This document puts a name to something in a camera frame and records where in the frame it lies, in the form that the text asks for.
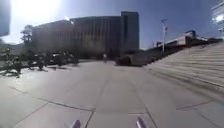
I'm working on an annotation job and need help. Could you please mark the wide grey stone stairs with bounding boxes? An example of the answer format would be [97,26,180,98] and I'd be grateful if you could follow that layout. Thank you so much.
[143,41,224,91]

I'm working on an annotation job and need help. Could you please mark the robot's own part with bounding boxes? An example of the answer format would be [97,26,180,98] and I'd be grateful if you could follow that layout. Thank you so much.
[70,119,82,128]
[135,115,148,128]

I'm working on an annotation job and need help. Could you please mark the dark low wall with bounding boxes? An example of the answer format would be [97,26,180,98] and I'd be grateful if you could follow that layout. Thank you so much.
[114,41,214,67]

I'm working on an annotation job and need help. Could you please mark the large dark curved building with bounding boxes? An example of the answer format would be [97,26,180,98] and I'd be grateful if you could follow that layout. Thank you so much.
[31,11,140,59]

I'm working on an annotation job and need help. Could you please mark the low pale building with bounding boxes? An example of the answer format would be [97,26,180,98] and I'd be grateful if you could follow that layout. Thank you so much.
[154,29,223,49]

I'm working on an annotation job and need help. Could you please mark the tree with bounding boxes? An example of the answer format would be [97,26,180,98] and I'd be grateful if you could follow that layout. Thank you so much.
[19,24,34,46]

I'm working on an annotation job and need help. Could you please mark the grey stone slab plaza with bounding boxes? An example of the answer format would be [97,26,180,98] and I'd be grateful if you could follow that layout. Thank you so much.
[0,59,224,128]

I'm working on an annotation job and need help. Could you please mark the row of parked bicycles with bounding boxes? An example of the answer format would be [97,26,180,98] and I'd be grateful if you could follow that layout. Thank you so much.
[0,49,80,78]

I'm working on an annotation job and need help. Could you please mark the lamp pole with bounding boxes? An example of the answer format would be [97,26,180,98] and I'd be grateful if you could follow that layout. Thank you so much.
[161,18,169,54]

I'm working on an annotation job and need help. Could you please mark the white banded building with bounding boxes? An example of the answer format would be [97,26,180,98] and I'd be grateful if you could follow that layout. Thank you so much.
[211,0,224,33]

